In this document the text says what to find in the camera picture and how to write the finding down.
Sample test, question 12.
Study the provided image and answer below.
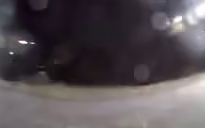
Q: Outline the grey paved path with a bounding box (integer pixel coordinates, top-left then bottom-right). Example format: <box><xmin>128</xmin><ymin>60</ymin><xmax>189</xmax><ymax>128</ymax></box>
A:
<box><xmin>0</xmin><ymin>71</ymin><xmax>205</xmax><ymax>128</ymax></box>

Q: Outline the dark row of trees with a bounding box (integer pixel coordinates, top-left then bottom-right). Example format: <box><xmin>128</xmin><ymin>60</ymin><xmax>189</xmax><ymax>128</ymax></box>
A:
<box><xmin>23</xmin><ymin>0</ymin><xmax>205</xmax><ymax>86</ymax></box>

